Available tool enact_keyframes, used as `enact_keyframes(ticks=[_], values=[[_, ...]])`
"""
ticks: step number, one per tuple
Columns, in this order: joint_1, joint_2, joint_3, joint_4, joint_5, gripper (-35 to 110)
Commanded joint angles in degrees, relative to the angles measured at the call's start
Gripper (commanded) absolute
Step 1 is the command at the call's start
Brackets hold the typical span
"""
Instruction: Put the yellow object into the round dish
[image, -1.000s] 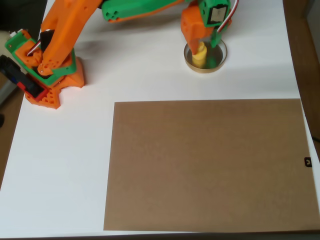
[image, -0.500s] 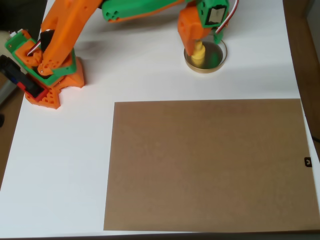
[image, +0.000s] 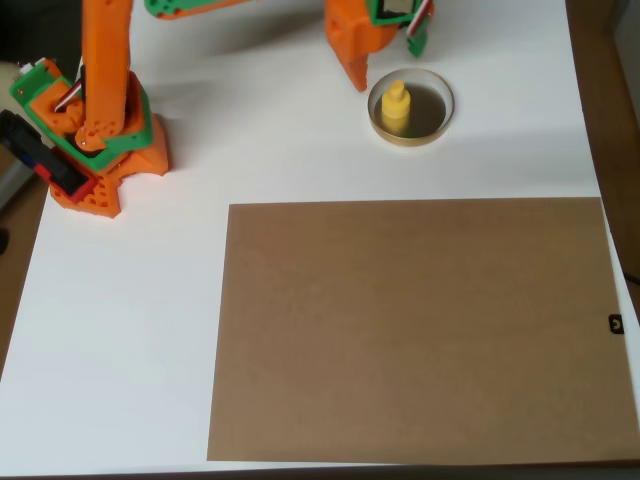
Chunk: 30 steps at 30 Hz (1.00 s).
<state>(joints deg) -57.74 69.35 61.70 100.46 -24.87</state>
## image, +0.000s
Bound brown hardboard sheet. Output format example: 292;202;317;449
206;197;640;464

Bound round bowl with gold rim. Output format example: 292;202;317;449
367;67;456;148

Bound small yellow plastic piece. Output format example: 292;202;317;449
381;79;412;137

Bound red white servo cable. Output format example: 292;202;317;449
407;0;435;37

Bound black and red clamp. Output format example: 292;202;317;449
0;109;99;204

